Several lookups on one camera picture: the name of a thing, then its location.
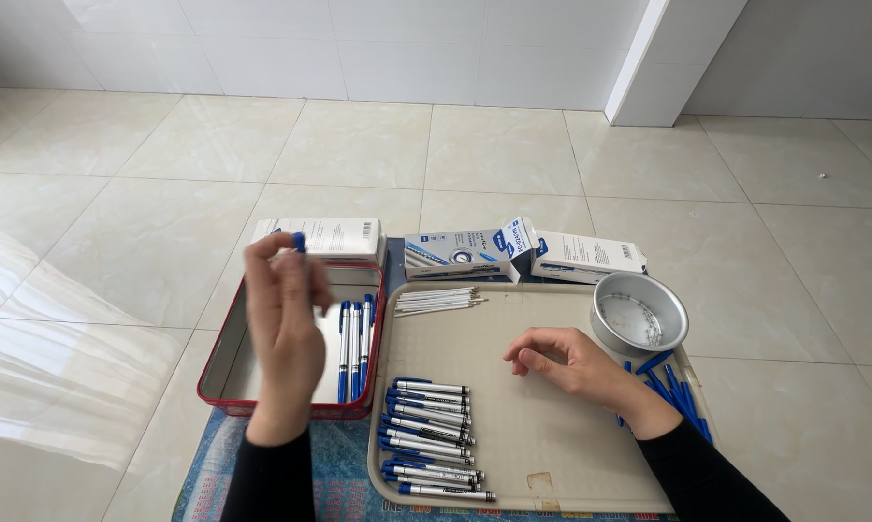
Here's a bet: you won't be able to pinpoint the person's right hand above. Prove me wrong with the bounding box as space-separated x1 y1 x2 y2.
503 328 660 420

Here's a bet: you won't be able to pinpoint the person's left hand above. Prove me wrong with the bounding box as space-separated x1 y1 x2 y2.
244 231 335 446

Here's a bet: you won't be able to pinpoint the white pen with blue cap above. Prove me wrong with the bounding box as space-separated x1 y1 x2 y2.
360 293 377 393
273 231 308 262
337 301 352 405
349 302 363 402

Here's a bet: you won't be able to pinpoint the closed white pen box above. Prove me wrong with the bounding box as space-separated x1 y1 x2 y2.
251 217 388 268
532 231 649 285

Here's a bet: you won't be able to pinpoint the red-rimmed metal tin tray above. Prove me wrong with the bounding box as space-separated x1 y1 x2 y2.
197 261 388 421

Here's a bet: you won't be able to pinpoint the bundle of white pen refills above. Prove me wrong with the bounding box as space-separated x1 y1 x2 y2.
394 287 490 319

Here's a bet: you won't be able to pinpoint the open white blue pen box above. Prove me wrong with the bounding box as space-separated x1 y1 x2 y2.
403 216 540 284

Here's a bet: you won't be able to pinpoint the blue printed table mat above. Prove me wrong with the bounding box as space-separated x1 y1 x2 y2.
171 238 680 522

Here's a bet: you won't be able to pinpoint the row of silver pen barrels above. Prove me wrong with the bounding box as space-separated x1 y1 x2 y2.
377 377 497 504

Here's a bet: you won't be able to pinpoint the beige plastic tray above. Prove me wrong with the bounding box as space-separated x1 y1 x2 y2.
367 280 720 515

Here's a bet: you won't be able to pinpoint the small metal springs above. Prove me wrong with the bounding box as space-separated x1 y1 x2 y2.
610 293 666 348

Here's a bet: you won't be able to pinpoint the round metal pan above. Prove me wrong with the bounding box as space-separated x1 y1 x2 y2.
590 272 690 357

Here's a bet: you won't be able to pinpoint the pile of blue pen tips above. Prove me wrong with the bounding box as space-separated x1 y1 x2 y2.
615 349 714 445

